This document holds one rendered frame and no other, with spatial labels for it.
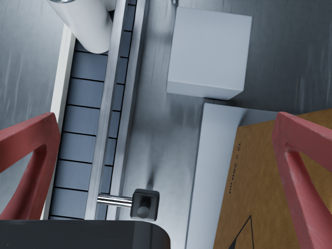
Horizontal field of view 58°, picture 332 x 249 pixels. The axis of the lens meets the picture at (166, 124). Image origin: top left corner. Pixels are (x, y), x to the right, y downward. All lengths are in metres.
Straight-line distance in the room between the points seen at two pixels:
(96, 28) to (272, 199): 0.26
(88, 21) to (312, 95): 0.36
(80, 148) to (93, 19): 0.18
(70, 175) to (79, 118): 0.08
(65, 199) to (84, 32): 0.22
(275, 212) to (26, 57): 0.42
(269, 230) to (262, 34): 0.33
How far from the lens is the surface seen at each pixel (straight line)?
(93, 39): 0.39
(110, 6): 0.44
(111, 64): 0.35
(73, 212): 0.44
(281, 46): 0.53
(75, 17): 0.33
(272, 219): 0.28
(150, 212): 0.34
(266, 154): 0.32
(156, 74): 0.48
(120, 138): 0.42
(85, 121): 0.43
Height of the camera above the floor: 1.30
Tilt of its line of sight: 86 degrees down
